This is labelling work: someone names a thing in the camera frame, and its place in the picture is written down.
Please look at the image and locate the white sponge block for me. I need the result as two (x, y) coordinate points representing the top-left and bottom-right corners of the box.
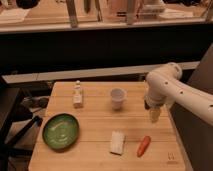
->
(110, 131), (125, 155)

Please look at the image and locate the orange carrot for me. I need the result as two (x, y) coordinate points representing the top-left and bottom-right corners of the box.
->
(137, 136), (151, 157)

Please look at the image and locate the black stand at left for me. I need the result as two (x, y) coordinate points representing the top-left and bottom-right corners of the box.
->
(0, 75), (44, 171)

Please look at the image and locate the white plastic cup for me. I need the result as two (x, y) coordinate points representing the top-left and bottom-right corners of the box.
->
(110, 88), (126, 110)

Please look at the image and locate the green round plate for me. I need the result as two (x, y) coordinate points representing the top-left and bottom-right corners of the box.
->
(42, 113), (80, 150)

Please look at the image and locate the small white bottle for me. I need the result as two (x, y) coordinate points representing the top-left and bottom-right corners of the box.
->
(73, 80), (83, 108)

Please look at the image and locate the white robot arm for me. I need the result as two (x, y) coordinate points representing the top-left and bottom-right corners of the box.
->
(144, 62), (213, 126)

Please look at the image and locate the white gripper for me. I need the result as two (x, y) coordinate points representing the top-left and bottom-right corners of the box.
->
(144, 103), (161, 123)

